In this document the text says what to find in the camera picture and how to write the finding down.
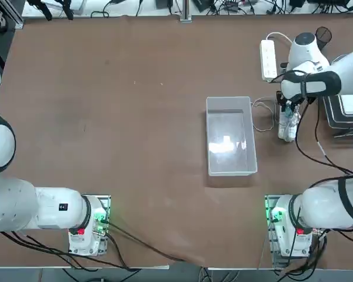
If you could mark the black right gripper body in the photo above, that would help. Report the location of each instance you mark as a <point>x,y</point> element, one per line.
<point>292,103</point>

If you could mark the light blue phone charger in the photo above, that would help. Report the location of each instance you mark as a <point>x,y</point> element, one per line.
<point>287,113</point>

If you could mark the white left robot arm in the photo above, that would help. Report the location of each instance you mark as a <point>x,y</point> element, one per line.
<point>17,205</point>

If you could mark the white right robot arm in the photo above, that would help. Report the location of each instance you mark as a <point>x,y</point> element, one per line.
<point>300,53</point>

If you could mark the long white power strip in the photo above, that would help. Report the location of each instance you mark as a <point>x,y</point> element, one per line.
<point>268,58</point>

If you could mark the black power adapter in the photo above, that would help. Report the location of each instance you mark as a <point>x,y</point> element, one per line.
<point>163,3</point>

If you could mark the silver mesh stacked file tray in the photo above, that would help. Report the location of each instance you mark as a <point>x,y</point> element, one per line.
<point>331,114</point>

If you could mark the translucent plastic bin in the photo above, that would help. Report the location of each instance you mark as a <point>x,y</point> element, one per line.
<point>229,132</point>

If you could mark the black mesh pen cup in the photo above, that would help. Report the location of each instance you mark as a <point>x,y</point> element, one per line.
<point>323,36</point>

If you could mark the black stand legs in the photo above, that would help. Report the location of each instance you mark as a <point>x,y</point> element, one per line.
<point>47,10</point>

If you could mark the aluminium frame post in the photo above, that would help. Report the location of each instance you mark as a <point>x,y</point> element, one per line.
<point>186,11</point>
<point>18,22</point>

